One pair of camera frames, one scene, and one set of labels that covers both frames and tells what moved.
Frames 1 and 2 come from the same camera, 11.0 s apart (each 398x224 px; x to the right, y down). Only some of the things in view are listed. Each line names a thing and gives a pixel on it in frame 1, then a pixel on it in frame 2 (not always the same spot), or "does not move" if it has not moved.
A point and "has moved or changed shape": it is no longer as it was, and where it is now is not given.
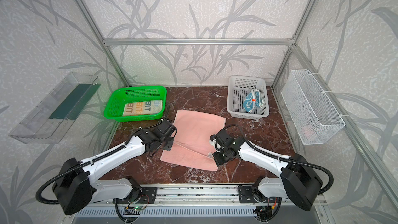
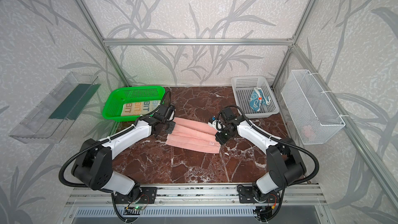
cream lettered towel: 142,108 does not move
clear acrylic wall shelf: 51,123 does not move
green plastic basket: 130,103 does not move
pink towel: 191,145 has moved or changed shape
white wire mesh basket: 312,117 does not move
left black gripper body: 168,143 -> 168,126
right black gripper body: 217,157 -> 222,135
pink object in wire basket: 307,131 does not move
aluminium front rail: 131,194 does not move
